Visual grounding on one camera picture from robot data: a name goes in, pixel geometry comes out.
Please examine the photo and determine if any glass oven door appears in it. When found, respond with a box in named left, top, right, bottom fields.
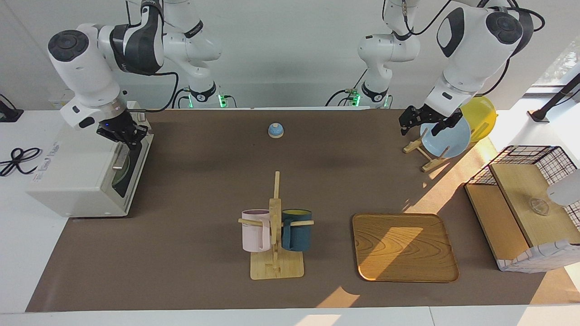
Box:
left=110, top=135, right=154, bottom=214

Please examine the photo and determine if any white toaster oven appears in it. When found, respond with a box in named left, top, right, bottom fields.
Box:
left=26, top=101, right=155, bottom=219

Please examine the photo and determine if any light blue plate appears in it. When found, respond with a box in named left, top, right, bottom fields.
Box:
left=420, top=115, right=472, bottom=158

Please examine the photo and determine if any wooden plate rack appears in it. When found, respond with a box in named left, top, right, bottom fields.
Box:
left=403, top=129, right=451, bottom=173

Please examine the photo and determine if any yellow plate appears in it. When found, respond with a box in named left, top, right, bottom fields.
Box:
left=460, top=96, right=498, bottom=143

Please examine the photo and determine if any brown table mat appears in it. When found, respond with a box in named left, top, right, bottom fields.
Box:
left=26, top=108, right=580, bottom=313

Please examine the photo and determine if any black clamp device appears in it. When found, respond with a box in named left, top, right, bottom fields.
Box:
left=0, top=94, right=24, bottom=123

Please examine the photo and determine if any wooden serving tray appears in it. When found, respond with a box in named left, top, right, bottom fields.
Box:
left=352, top=213, right=459, bottom=283

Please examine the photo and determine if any small clear glass object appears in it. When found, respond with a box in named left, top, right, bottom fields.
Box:
left=528, top=198, right=550, bottom=216

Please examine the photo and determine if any white cylindrical object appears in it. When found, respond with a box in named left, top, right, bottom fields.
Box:
left=547, top=170, right=580, bottom=206

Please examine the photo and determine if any pink mug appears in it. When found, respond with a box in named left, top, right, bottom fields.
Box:
left=241, top=209, right=271, bottom=253

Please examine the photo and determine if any dark teal mug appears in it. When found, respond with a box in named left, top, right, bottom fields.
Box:
left=281, top=208, right=313, bottom=252

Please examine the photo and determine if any wooden mug rack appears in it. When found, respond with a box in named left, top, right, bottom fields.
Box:
left=238, top=171, right=314, bottom=280

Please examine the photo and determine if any black right base cable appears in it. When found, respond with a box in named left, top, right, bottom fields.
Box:
left=171, top=88, right=191, bottom=109

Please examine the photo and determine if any black base cable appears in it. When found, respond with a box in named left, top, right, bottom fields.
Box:
left=325, top=70, right=368, bottom=107
left=171, top=88, right=191, bottom=109

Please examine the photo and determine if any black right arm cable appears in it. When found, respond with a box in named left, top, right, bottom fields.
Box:
left=125, top=0, right=180, bottom=113

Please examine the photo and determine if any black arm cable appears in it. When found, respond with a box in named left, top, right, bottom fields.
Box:
left=383, top=0, right=546, bottom=96
left=125, top=0, right=180, bottom=113

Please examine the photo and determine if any white wall socket box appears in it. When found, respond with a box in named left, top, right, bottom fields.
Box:
left=48, top=88, right=75, bottom=110

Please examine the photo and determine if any black left base cable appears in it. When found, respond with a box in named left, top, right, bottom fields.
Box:
left=325, top=70, right=368, bottom=107

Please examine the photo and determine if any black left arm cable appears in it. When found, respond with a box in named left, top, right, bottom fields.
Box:
left=383, top=0, right=546, bottom=96

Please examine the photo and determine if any wire basket wooden shelf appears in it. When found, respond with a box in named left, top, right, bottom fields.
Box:
left=464, top=145, right=580, bottom=273

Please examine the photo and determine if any black camera stand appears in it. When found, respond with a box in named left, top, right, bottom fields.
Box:
left=528, top=72, right=580, bottom=124

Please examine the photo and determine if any coiled black power cable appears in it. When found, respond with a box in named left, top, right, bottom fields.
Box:
left=0, top=147, right=42, bottom=177

